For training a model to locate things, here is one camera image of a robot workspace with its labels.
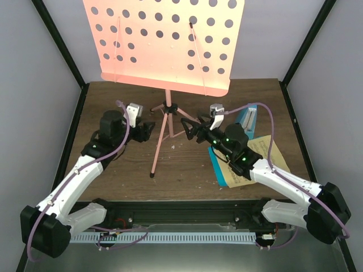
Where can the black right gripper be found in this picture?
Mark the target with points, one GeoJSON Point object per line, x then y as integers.
{"type": "Point", "coordinates": [197, 127]}

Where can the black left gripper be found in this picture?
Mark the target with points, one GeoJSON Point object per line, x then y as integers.
{"type": "Point", "coordinates": [143, 133]}

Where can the blue metronome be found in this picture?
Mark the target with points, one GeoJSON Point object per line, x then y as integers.
{"type": "Point", "coordinates": [240, 120]}

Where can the teal paper strip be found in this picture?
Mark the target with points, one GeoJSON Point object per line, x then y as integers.
{"type": "Point", "coordinates": [216, 158]}

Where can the pink music stand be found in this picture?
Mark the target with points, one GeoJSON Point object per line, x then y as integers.
{"type": "Point", "coordinates": [185, 46]}

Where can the clear plastic metronome cover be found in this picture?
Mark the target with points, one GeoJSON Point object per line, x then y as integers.
{"type": "Point", "coordinates": [249, 118]}

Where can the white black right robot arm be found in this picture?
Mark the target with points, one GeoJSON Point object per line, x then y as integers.
{"type": "Point", "coordinates": [320, 209]}

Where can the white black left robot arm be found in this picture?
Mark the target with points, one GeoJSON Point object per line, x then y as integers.
{"type": "Point", "coordinates": [50, 225]}

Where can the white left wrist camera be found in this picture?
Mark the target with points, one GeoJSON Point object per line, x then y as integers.
{"type": "Point", "coordinates": [134, 112]}

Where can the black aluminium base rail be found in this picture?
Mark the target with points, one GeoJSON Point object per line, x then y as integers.
{"type": "Point", "coordinates": [243, 214]}

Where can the light blue slotted cable duct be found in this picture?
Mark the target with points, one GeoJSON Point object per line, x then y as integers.
{"type": "Point", "coordinates": [168, 238]}

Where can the black left frame post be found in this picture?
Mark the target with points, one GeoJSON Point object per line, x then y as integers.
{"type": "Point", "coordinates": [50, 25]}

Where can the black frame post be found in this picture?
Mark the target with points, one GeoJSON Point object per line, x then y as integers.
{"type": "Point", "coordinates": [317, 24]}
{"type": "Point", "coordinates": [50, 25]}

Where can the black right frame post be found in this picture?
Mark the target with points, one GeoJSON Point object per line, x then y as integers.
{"type": "Point", "coordinates": [317, 24]}

